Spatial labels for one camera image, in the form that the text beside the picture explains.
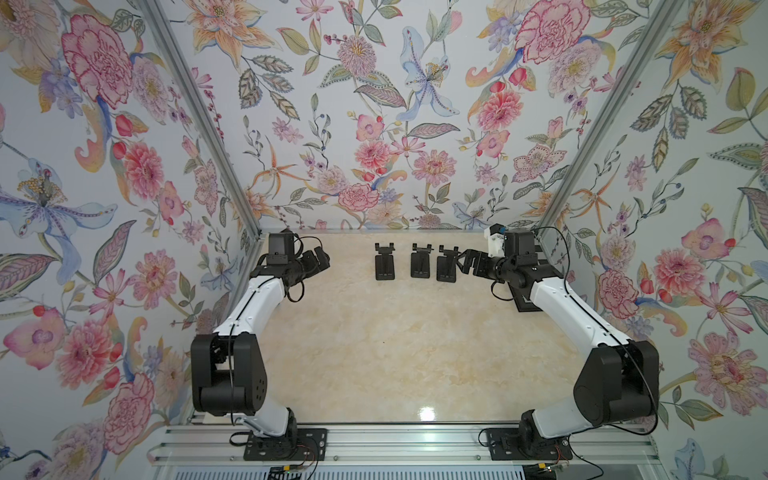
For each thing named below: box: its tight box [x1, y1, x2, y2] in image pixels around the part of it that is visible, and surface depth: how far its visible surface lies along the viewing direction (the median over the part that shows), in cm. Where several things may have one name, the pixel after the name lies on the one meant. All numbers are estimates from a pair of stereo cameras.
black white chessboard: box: [500, 252, 563, 312], surface depth 64 cm
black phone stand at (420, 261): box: [410, 243, 434, 279], surface depth 109 cm
